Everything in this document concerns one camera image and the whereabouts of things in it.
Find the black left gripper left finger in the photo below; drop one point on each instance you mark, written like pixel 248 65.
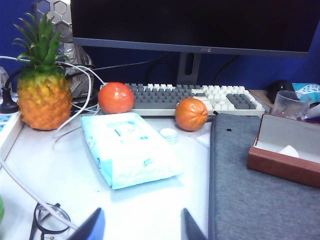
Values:
pixel 93 227

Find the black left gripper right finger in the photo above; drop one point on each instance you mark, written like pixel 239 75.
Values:
pixel 189 227

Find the brown leather glasses case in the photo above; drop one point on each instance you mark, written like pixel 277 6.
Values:
pixel 275 167

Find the grey fabric laptop sleeve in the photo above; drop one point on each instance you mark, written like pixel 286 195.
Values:
pixel 250 205

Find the light blue wet wipes pack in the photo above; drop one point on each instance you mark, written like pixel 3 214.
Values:
pixel 130 152

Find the green object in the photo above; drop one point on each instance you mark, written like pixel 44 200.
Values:
pixel 1 210

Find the small white bottle cap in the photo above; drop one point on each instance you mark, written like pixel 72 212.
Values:
pixel 169 135

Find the ribbed orange tangerine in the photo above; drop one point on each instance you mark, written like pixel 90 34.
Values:
pixel 191 114

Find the white power strip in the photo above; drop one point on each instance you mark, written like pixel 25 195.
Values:
pixel 7 130

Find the shiny red-orange round fruit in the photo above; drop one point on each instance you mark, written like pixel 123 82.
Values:
pixel 115 98

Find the white and grey keyboard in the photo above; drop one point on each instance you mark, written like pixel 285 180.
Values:
pixel 160 96

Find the plastic pineapple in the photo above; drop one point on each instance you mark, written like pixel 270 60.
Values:
pixel 43 102

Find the black power plug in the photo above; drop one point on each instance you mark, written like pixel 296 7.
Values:
pixel 7 103

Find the clear plastic cup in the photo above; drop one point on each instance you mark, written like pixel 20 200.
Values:
pixel 290 105

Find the black computer mouse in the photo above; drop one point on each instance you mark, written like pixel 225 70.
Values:
pixel 280 87

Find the teal and white packet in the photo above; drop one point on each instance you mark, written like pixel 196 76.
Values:
pixel 308 88

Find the black computer monitor with stand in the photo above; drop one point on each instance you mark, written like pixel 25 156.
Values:
pixel 190 22

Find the silver hexagon-pattern object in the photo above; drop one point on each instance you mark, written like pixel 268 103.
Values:
pixel 62 15

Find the black round-frame eyeglasses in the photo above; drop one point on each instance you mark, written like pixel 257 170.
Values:
pixel 40 220

